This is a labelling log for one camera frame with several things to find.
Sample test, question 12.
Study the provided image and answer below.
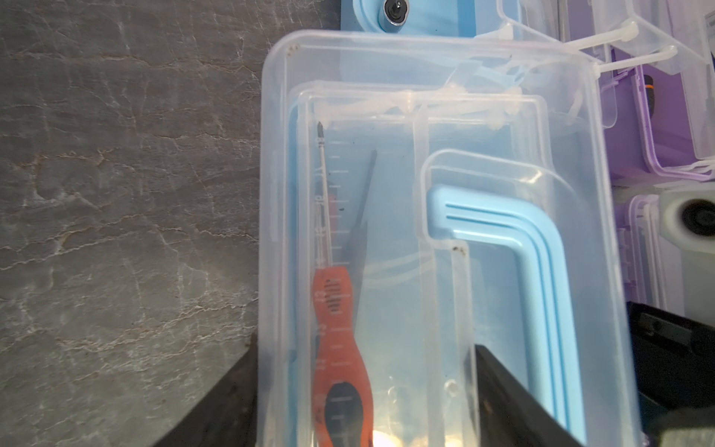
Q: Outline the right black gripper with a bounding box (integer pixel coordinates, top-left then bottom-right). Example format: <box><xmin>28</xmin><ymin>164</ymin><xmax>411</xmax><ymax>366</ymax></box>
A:
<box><xmin>625</xmin><ymin>183</ymin><xmax>715</xmax><ymax>447</ymax></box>

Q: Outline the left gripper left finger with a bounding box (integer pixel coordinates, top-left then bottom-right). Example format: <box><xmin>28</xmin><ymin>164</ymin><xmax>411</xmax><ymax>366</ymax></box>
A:
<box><xmin>155</xmin><ymin>335</ymin><xmax>258</xmax><ymax>447</ymax></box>

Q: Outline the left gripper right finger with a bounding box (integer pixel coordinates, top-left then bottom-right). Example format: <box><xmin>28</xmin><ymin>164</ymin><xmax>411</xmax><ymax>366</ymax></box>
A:
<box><xmin>475</xmin><ymin>345</ymin><xmax>580</xmax><ymax>447</ymax></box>

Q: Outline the blue toolbox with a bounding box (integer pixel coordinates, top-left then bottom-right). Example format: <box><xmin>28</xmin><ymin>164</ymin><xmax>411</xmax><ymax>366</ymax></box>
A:
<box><xmin>340</xmin><ymin>0</ymin><xmax>621</xmax><ymax>130</ymax></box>
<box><xmin>258</xmin><ymin>30</ymin><xmax>642</xmax><ymax>446</ymax></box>

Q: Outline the purple toolbox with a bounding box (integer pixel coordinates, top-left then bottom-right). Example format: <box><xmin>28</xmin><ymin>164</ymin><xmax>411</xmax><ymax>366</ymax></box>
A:
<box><xmin>556</xmin><ymin>1</ymin><xmax>714</xmax><ymax>186</ymax></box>
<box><xmin>616</xmin><ymin>195</ymin><xmax>685</xmax><ymax>317</ymax></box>

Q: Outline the orange screwdriver in lid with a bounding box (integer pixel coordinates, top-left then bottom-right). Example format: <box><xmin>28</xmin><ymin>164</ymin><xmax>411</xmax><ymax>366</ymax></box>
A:
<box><xmin>311</xmin><ymin>123</ymin><xmax>376</xmax><ymax>446</ymax></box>

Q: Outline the black red screwdriver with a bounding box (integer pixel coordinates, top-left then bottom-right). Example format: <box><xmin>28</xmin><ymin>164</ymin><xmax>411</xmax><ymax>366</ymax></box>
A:
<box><xmin>378</xmin><ymin>0</ymin><xmax>410</xmax><ymax>33</ymax></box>

